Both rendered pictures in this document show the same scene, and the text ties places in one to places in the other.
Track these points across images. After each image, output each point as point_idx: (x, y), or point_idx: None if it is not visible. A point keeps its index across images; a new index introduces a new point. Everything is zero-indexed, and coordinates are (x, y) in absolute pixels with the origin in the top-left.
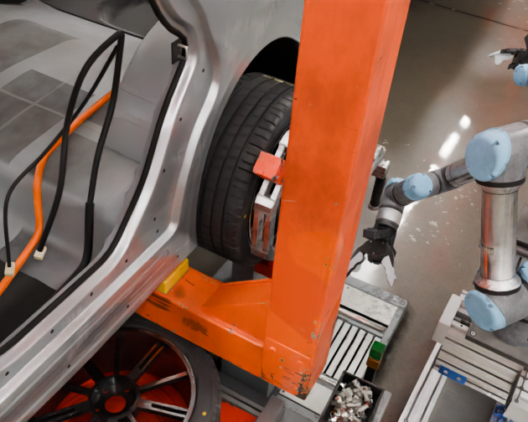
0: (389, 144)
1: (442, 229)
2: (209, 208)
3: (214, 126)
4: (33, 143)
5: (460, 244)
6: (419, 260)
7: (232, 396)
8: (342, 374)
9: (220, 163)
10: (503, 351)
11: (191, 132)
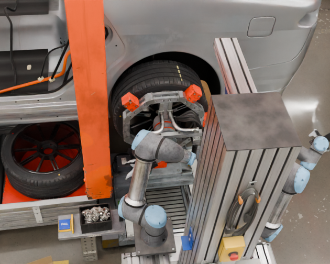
0: None
1: (300, 222)
2: (112, 103)
3: (120, 71)
4: None
5: (298, 236)
6: None
7: None
8: (106, 202)
9: (121, 88)
10: (134, 235)
11: (107, 67)
